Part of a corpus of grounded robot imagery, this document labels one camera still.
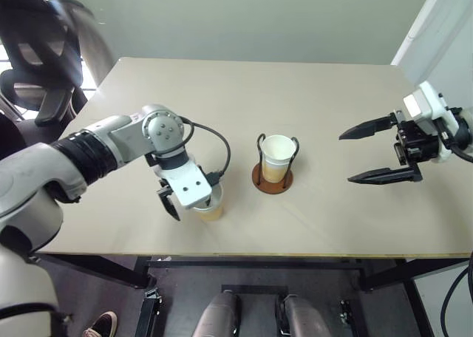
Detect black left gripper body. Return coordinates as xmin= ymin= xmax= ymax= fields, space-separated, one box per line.
xmin=156 ymin=179 xmax=176 ymax=197

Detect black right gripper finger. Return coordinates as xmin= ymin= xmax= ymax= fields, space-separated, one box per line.
xmin=338 ymin=113 xmax=399 ymax=141
xmin=347 ymin=163 xmax=423 ymax=185

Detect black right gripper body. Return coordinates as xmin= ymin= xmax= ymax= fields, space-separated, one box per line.
xmin=392 ymin=109 xmax=441 ymax=167

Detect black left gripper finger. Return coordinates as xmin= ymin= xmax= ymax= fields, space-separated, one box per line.
xmin=157 ymin=191 xmax=183 ymax=222

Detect beige paper cup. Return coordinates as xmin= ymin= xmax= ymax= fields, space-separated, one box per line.
xmin=194 ymin=183 xmax=225 ymax=222
xmin=261 ymin=135 xmax=296 ymax=184

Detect dark rounded shape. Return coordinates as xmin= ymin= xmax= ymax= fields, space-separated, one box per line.
xmin=191 ymin=292 xmax=242 ymax=337
xmin=283 ymin=295 xmax=333 ymax=337

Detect brown shoe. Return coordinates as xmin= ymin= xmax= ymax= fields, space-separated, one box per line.
xmin=83 ymin=311 xmax=119 ymax=337

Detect silver robot torso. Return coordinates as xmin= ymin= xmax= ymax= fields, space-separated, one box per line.
xmin=0 ymin=246 xmax=61 ymax=337

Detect black office chair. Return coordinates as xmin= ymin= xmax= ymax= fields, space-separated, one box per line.
xmin=0 ymin=0 xmax=116 ymax=128

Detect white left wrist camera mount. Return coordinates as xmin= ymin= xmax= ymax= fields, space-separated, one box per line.
xmin=153 ymin=160 xmax=214 ymax=209

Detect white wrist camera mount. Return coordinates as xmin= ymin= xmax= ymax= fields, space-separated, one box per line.
xmin=402 ymin=81 xmax=473 ymax=164
xmin=153 ymin=160 xmax=214 ymax=209

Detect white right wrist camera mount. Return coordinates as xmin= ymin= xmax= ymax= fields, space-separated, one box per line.
xmin=402 ymin=81 xmax=473 ymax=164

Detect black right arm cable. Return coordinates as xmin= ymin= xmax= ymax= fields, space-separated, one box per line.
xmin=451 ymin=143 xmax=473 ymax=161

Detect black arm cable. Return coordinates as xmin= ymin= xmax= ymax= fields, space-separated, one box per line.
xmin=451 ymin=143 xmax=473 ymax=161
xmin=180 ymin=116 xmax=232 ymax=187

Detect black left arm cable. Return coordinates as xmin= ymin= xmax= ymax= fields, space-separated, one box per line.
xmin=180 ymin=116 xmax=232 ymax=187

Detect brown wire cup holder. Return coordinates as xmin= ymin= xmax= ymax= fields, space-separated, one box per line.
xmin=251 ymin=132 xmax=299 ymax=194

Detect black metal table frame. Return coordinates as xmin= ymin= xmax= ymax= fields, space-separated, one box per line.
xmin=33 ymin=253 xmax=473 ymax=337

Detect thick black cable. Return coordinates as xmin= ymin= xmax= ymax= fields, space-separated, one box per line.
xmin=441 ymin=253 xmax=473 ymax=337

